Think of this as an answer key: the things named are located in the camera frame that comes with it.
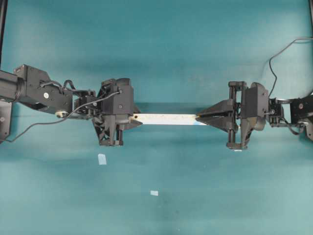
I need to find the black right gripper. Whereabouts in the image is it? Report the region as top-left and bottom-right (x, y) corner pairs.
(196, 82), (268, 150)

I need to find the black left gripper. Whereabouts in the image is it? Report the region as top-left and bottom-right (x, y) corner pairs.
(94, 78), (143, 146)

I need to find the particle board wooden plank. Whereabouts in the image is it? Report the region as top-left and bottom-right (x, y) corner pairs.
(129, 114), (205, 125)

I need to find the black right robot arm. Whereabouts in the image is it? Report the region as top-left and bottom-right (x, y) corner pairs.
(196, 81), (313, 150)

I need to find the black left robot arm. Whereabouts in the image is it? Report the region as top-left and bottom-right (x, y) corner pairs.
(0, 65), (142, 146)

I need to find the larger clear tape piece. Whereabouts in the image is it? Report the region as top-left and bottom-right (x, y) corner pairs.
(98, 154), (107, 165)

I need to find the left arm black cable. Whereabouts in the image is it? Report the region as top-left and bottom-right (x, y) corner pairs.
(4, 90), (123, 142)

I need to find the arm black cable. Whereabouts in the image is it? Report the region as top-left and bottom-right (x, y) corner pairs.
(4, 90), (123, 142)
(268, 36), (313, 98)

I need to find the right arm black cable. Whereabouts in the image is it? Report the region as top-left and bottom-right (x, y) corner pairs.
(268, 36), (313, 98)

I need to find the black frame post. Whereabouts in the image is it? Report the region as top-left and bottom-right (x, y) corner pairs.
(0, 0), (8, 64)

